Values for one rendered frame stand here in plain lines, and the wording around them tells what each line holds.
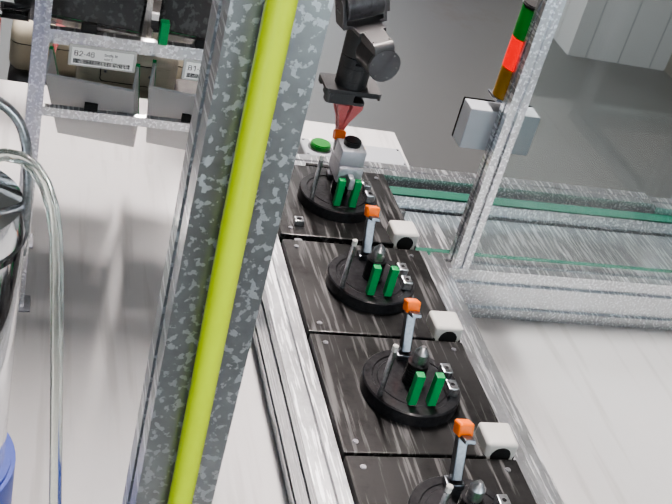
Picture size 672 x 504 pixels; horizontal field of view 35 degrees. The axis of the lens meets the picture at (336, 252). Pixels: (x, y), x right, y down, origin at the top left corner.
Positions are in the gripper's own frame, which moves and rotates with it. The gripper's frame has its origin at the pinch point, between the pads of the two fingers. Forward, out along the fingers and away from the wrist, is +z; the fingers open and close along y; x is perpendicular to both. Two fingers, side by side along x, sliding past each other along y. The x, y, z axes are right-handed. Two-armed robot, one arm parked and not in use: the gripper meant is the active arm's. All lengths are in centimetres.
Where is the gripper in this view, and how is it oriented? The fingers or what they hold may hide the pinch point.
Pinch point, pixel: (339, 129)
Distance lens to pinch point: 192.1
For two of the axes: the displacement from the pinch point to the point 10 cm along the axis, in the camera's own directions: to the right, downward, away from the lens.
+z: -2.2, 8.2, 5.3
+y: 9.5, 0.6, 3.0
